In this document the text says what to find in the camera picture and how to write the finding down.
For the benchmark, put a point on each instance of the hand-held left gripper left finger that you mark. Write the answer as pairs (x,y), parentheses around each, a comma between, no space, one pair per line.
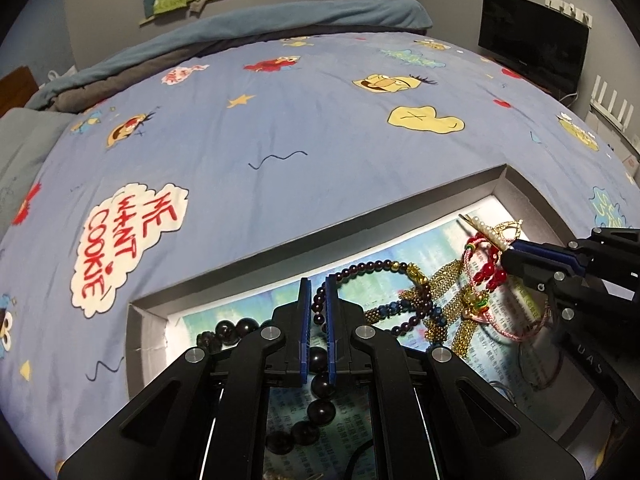
(305,330)

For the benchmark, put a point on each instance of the blue blanket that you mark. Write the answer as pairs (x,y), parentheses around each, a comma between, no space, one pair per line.
(250,25)

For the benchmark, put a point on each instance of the white wall hook rack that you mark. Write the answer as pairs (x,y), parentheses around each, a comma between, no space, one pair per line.
(567,7)

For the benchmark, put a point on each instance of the green cloth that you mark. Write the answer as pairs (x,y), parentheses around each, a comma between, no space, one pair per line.
(177,0)

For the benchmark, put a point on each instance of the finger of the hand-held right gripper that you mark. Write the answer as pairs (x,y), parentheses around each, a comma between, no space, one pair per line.
(545,251)
(530,270)

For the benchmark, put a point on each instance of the black television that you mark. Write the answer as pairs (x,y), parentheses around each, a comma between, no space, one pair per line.
(530,35)

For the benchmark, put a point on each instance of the gold tassel red bead earring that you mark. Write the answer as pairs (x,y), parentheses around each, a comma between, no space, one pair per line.
(465,335)
(445,275)

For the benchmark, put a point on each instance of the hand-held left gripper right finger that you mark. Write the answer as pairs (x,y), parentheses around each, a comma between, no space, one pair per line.
(331,330)

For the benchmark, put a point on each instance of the grey pillow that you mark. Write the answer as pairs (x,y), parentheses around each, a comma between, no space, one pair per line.
(25,160)

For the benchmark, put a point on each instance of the pearl gold hair clip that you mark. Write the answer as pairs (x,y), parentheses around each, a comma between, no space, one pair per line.
(492,234)

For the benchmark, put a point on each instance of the dark grey blanket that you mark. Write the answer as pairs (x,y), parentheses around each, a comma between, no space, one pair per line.
(125,77)

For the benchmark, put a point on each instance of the grey cardboard box tray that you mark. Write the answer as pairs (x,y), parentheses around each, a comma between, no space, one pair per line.
(325,240)

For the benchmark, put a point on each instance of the wooden headboard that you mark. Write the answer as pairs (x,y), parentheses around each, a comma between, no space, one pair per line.
(17,85)

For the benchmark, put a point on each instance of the grey cloth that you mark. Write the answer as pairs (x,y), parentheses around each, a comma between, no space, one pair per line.
(197,6)

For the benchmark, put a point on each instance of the printed blue bed sheet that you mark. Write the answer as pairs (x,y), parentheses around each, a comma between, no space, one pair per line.
(300,110)

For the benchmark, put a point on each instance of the white router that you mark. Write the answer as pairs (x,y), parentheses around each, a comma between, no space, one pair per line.
(612,107)

